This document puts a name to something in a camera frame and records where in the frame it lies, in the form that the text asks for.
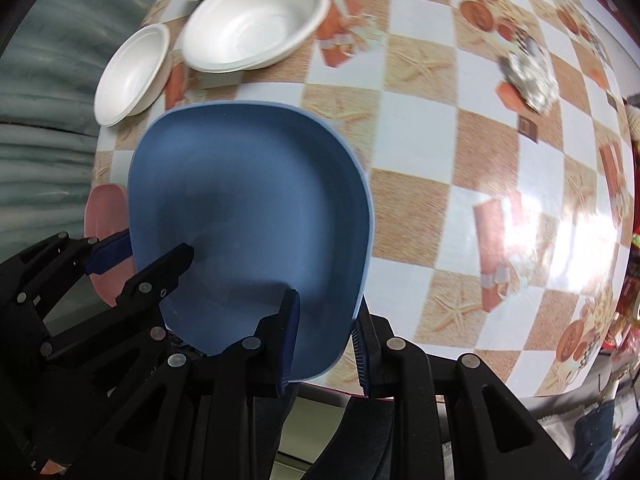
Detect checkered patterned tablecloth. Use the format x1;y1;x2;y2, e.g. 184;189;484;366
93;0;634;396

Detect teal curtain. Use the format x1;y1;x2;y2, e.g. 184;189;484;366
1;0;155;258

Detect crumpled clear plastic wrap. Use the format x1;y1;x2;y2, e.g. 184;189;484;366
499;36;560;115

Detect large white foam bowl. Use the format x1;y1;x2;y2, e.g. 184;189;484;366
182;0;331;74

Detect blue oval plastic plate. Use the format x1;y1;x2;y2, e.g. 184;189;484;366
127;101;374;382

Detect pink oval plastic plate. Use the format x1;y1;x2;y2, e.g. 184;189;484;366
83;182;137;308

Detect red decorated clutter pile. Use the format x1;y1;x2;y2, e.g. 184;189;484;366
602;94;639;351

